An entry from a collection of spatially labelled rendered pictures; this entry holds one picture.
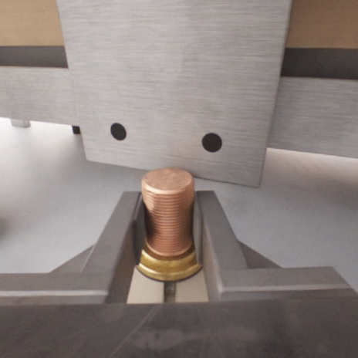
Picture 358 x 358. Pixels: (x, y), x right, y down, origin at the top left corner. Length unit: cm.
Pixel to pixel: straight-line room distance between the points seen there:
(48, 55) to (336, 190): 41
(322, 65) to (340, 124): 6
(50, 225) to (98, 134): 19
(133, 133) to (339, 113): 13
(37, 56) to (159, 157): 21
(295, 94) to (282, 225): 18
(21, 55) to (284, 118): 28
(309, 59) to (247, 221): 18
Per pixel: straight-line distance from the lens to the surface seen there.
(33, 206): 39
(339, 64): 24
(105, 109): 17
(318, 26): 23
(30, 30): 33
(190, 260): 16
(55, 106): 27
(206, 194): 15
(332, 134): 20
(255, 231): 31
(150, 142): 16
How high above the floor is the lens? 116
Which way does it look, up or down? 29 degrees up
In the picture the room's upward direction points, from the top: 180 degrees counter-clockwise
